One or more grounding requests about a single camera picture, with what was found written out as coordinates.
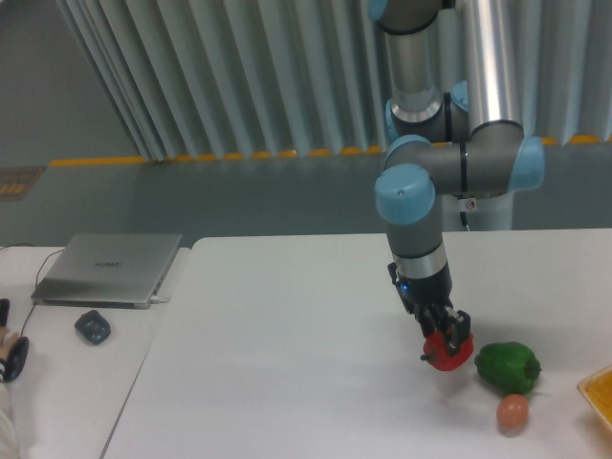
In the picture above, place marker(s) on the black computer mouse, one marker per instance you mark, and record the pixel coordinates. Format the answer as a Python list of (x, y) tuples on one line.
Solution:
[(16, 359)]

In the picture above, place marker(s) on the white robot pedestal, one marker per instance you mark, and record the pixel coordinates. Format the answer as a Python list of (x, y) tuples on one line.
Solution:
[(478, 214)]

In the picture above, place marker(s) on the black device at left edge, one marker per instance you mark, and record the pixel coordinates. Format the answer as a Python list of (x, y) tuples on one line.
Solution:
[(5, 306)]

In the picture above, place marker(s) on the brown egg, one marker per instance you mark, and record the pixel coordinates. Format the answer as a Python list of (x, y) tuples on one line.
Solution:
[(512, 412)]

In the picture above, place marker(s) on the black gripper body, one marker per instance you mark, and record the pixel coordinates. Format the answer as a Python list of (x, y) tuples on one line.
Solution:
[(429, 291)]

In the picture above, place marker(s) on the red bell pepper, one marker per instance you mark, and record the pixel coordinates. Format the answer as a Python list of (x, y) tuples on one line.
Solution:
[(436, 354)]

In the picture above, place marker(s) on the person's hand on mouse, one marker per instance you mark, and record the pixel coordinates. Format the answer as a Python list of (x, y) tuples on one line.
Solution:
[(7, 341)]

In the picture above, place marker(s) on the yellow tray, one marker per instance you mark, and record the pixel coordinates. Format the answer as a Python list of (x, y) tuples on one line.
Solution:
[(596, 390)]

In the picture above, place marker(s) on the small dark grey case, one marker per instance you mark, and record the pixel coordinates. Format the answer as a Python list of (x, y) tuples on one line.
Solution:
[(93, 327)]

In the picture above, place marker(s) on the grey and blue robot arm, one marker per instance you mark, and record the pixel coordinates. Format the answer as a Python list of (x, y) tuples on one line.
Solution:
[(443, 148)]

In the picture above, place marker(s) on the silver closed laptop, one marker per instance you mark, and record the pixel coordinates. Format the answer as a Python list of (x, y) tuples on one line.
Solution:
[(115, 270)]

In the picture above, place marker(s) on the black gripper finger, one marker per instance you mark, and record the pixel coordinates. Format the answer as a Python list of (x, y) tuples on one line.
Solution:
[(426, 316), (453, 326)]

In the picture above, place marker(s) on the green bell pepper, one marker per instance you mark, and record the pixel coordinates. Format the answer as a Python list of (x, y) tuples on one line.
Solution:
[(510, 367)]

